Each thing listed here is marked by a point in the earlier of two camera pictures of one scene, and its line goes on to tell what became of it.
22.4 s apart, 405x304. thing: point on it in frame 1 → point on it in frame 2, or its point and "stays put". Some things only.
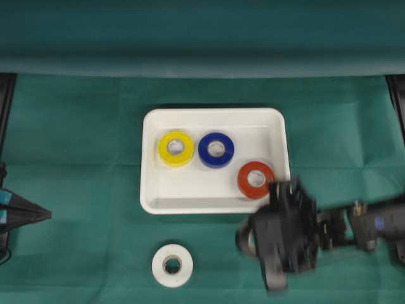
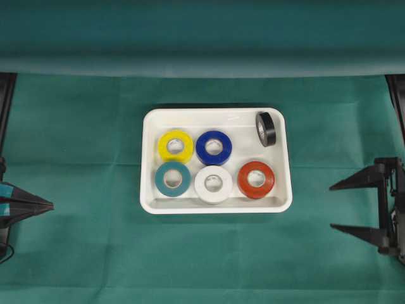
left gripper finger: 6,225 → 12,211
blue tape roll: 212,161 stays put
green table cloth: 86,71 stays put
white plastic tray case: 212,161 stays put
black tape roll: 246,240 → 265,128
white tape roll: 176,279 → 213,184
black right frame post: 396,87 stays put
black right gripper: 286,232 → 392,172
